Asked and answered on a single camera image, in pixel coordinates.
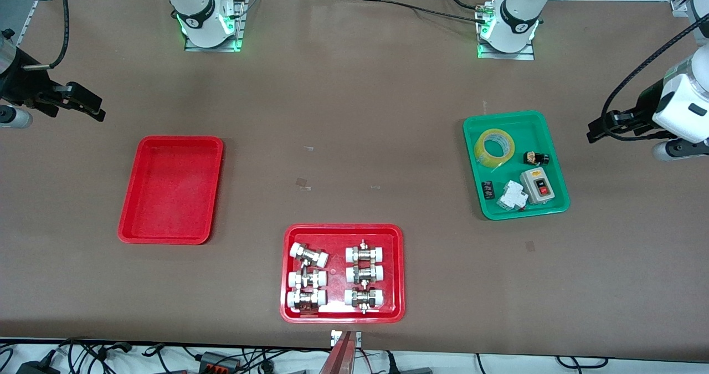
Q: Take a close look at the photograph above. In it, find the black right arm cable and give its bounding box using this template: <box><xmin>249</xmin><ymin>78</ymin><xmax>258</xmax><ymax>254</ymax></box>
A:
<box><xmin>23</xmin><ymin>0</ymin><xmax>71</xmax><ymax>71</ymax></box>

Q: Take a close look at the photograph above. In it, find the yellow tape roll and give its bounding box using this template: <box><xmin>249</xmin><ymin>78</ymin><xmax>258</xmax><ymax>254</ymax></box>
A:
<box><xmin>474</xmin><ymin>128</ymin><xmax>516</xmax><ymax>168</ymax></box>

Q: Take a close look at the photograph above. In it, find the red plastic tray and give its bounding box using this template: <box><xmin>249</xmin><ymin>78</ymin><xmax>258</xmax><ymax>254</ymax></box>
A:
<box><xmin>280</xmin><ymin>223</ymin><xmax>406</xmax><ymax>324</ymax></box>
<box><xmin>117</xmin><ymin>135</ymin><xmax>224</xmax><ymax>245</ymax></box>

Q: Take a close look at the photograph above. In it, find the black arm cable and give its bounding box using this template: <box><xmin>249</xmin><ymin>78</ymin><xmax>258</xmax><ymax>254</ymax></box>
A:
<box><xmin>23</xmin><ymin>0</ymin><xmax>71</xmax><ymax>71</ymax></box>
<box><xmin>601</xmin><ymin>19</ymin><xmax>709</xmax><ymax>142</ymax></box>

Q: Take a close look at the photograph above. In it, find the white circuit breaker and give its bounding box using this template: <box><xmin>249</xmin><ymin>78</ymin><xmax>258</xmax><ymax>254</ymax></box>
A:
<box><xmin>496</xmin><ymin>180</ymin><xmax>528</xmax><ymax>212</ymax></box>

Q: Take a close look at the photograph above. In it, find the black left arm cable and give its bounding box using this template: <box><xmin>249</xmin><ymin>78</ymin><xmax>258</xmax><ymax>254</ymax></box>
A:
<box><xmin>601</xmin><ymin>19</ymin><xmax>709</xmax><ymax>142</ymax></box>

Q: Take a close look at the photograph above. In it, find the green plastic tray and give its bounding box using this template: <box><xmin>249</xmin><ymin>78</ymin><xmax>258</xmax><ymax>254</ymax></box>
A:
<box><xmin>463</xmin><ymin>110</ymin><xmax>571</xmax><ymax>221</ymax></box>

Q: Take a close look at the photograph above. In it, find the white bracket plate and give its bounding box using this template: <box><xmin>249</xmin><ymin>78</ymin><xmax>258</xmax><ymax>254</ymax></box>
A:
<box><xmin>330</xmin><ymin>330</ymin><xmax>362</xmax><ymax>347</ymax></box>

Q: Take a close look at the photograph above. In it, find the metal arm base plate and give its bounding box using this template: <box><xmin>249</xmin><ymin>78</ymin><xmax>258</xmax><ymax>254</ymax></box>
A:
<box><xmin>477</xmin><ymin>2</ymin><xmax>536</xmax><ymax>61</ymax></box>
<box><xmin>184</xmin><ymin>0</ymin><xmax>249</xmax><ymax>53</ymax></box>

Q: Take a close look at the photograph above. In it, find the black table cable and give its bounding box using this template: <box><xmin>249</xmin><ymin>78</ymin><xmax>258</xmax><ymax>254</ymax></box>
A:
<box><xmin>381</xmin><ymin>0</ymin><xmax>491</xmax><ymax>23</ymax></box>

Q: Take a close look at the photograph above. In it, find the white metal pipe fitting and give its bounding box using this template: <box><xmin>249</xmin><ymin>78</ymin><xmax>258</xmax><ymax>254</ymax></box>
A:
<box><xmin>345</xmin><ymin>239</ymin><xmax>387</xmax><ymax>264</ymax></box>
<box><xmin>345</xmin><ymin>264</ymin><xmax>385</xmax><ymax>285</ymax></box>
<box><xmin>289</xmin><ymin>242</ymin><xmax>330</xmax><ymax>268</ymax></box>
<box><xmin>343</xmin><ymin>287</ymin><xmax>386</xmax><ymax>315</ymax></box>
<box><xmin>287</xmin><ymin>268</ymin><xmax>328</xmax><ymax>290</ymax></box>
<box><xmin>286</xmin><ymin>289</ymin><xmax>328</xmax><ymax>314</ymax></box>

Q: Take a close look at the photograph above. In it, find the grey push button switch box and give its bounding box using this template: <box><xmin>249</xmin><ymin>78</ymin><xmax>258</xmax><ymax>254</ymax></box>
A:
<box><xmin>519</xmin><ymin>167</ymin><xmax>557</xmax><ymax>205</ymax></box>

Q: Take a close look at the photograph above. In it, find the red metal bar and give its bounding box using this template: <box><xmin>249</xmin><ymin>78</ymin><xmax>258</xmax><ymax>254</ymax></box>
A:
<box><xmin>318</xmin><ymin>331</ymin><xmax>358</xmax><ymax>374</ymax></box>

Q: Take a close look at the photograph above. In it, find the black orange connector box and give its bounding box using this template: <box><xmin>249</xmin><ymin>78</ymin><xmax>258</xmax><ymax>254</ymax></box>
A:
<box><xmin>198</xmin><ymin>351</ymin><xmax>242</xmax><ymax>373</ymax></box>

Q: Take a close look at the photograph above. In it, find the black power adapter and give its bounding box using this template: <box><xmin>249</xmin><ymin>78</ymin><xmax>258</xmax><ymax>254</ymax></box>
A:
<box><xmin>16</xmin><ymin>360</ymin><xmax>62</xmax><ymax>374</ymax></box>

